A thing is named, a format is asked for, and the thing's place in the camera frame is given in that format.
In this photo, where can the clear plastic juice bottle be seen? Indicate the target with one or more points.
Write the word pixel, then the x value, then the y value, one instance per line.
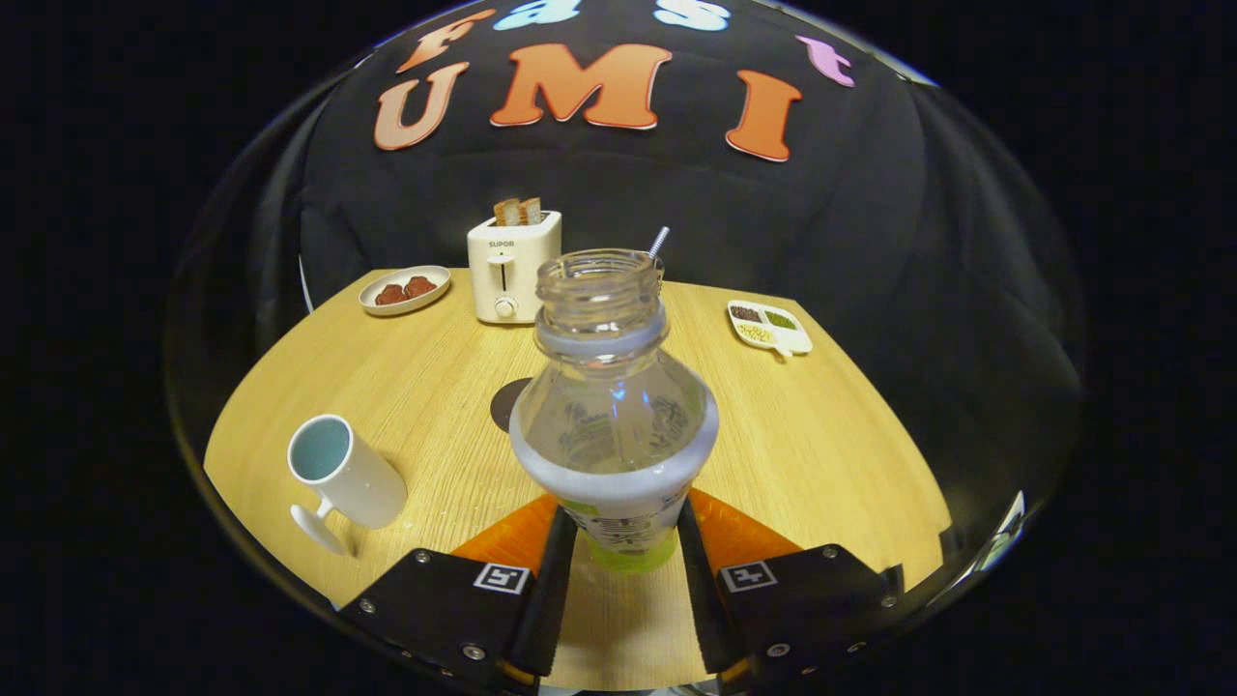
pixel 614 416

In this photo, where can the white oval plate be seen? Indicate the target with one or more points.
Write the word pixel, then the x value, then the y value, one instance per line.
pixel 425 295

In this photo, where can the wooden table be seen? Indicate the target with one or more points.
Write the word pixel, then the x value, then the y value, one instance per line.
pixel 821 454

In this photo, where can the white toaster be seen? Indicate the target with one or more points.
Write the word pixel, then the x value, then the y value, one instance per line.
pixel 512 280

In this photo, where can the white cup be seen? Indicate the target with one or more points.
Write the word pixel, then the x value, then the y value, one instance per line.
pixel 362 483

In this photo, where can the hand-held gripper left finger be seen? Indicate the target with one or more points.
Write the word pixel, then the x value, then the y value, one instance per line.
pixel 541 599

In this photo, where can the white divided dish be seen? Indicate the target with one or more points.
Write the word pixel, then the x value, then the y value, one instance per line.
pixel 770 327

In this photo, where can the toasted bread slice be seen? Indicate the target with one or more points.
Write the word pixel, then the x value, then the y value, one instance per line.
pixel 507 212
pixel 531 210

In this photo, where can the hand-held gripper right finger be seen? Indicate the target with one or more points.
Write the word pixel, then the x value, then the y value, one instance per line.
pixel 701 599

